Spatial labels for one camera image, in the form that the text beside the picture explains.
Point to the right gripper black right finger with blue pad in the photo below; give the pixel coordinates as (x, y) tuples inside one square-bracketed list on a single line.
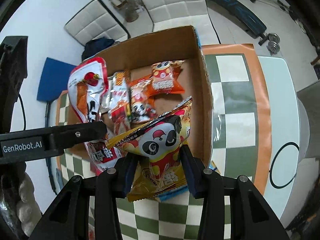
[(251, 215)]

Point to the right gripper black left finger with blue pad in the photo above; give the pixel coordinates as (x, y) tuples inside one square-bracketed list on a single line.
[(67, 217)]

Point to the red white snack packet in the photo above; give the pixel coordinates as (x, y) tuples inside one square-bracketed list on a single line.
[(87, 88)]

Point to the yellow panda chip bag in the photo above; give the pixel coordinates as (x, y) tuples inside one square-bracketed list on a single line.
[(159, 142)]

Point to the long blue biscuit packet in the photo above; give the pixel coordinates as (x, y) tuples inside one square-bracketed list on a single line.
[(181, 189)]

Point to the checkered orange-edged table mat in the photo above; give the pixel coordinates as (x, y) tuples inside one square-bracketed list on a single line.
[(230, 124)]

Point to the blue floor mat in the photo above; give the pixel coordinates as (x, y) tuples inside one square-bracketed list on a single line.
[(54, 79)]

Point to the white orange spicy snack bag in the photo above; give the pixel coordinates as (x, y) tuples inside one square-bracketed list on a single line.
[(119, 110)]

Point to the dark blue cloth bundle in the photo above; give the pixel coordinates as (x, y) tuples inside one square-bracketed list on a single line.
[(95, 46)]

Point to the grey cushion right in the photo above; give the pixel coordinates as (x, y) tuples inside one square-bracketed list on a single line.
[(308, 102)]

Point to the orange panda snack bag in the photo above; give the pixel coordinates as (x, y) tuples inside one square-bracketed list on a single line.
[(142, 106)]

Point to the white quilted chair left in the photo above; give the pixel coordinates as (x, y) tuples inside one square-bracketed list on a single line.
[(93, 21)]

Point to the white quilted chair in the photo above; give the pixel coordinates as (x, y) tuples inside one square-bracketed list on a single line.
[(93, 21), (166, 14)]

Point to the orange owl-face snack bag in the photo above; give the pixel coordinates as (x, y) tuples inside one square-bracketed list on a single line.
[(164, 78)]

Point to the chrome dumbbell pair right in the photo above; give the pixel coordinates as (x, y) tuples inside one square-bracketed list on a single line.
[(273, 41)]

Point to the brown cardboard box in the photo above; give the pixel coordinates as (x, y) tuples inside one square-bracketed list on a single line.
[(135, 57)]

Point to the black blue workout bench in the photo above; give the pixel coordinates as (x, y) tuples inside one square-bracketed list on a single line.
[(244, 15)]

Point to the white quilted chair centre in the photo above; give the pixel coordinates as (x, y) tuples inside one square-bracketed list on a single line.
[(166, 14)]

